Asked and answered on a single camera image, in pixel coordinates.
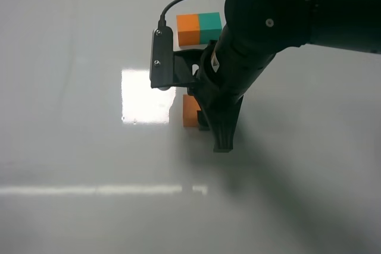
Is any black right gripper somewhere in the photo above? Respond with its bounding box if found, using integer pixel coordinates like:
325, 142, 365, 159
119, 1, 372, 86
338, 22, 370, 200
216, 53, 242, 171
186, 39, 276, 153

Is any orange cube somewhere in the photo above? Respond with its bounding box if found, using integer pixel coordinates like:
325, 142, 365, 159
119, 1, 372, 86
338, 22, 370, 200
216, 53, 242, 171
182, 94, 201, 127

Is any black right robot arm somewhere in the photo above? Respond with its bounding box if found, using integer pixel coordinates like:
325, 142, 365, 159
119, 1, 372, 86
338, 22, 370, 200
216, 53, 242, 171
193, 0, 380, 152

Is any green template block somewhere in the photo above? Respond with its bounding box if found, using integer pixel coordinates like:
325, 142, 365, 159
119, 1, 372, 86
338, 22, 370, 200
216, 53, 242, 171
198, 12, 222, 45

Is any orange template block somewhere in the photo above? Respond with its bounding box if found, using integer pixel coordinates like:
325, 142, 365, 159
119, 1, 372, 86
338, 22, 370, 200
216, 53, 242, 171
176, 14, 200, 46

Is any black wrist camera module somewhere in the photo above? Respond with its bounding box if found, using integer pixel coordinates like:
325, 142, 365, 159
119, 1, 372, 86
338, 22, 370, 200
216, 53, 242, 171
149, 26, 204, 90

